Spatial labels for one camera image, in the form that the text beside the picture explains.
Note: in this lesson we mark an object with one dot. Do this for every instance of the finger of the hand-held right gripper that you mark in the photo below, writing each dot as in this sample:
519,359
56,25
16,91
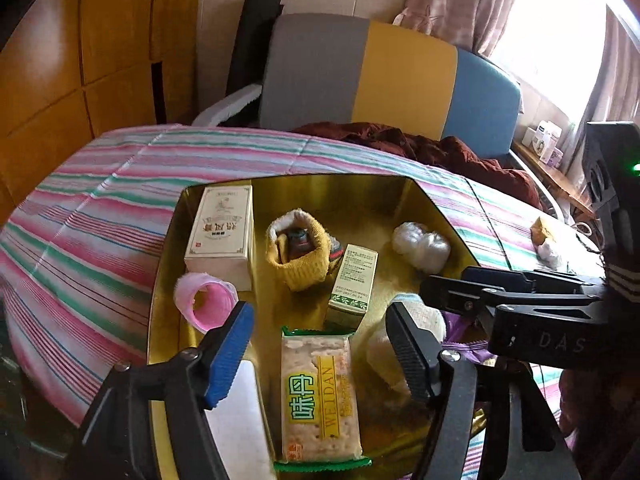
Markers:
465,292
530,276

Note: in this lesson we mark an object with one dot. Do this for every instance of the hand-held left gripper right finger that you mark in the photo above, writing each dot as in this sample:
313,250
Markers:
412,355

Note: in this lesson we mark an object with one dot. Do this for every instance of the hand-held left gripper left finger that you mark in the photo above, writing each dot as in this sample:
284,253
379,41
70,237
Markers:
227,355

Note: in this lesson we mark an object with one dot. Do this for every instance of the cream fuzzy sock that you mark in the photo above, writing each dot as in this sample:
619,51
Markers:
425,320

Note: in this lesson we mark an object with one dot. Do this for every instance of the white plastic bundle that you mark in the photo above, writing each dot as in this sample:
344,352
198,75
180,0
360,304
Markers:
420,245

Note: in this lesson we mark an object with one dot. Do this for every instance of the white foam block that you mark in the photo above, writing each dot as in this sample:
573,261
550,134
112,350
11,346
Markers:
245,425

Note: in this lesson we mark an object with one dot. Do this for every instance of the green cracker packet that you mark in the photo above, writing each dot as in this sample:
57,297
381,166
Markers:
320,395

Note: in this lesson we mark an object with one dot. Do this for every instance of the gold metal tray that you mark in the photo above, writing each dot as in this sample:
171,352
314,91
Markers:
380,210

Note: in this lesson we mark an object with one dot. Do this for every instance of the yellow and white sock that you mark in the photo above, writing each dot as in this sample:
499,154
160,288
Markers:
545,240

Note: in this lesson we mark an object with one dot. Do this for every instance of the purple snack packet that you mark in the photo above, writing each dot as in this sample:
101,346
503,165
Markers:
462,332

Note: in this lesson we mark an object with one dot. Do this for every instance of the green and white box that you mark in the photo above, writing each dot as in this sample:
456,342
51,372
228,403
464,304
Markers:
352,280

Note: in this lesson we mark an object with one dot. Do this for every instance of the wooden side desk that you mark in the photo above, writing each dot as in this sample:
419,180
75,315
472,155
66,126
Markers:
555,175

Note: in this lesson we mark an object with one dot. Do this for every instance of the person's pink clothing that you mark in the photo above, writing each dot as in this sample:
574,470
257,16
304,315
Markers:
610,425

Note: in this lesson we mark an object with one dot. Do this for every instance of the yellow sock bundle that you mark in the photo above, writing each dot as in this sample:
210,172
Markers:
305,272

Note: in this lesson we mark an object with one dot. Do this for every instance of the purple and white box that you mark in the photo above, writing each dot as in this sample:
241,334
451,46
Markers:
556,157

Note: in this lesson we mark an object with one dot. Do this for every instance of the cream carton box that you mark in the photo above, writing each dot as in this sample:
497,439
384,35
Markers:
220,230

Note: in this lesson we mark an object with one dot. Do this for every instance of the dark red blanket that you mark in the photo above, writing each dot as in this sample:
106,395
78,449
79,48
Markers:
450,155

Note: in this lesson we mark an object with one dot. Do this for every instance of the white carton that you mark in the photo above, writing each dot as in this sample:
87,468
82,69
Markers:
545,137

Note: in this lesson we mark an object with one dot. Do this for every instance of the pink curtain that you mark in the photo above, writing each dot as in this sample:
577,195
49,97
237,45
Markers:
620,70
450,0

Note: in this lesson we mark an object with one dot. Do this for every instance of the bright window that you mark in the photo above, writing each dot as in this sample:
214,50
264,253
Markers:
550,25

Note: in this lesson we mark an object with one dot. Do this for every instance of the black rolled mat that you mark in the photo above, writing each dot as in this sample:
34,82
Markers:
250,40

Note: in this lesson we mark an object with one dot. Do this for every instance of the wooden wardrobe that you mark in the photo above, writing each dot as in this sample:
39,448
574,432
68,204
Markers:
115,35

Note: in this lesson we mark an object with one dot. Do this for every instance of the grey metal bed rail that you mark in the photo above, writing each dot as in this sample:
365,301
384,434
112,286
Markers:
545,195

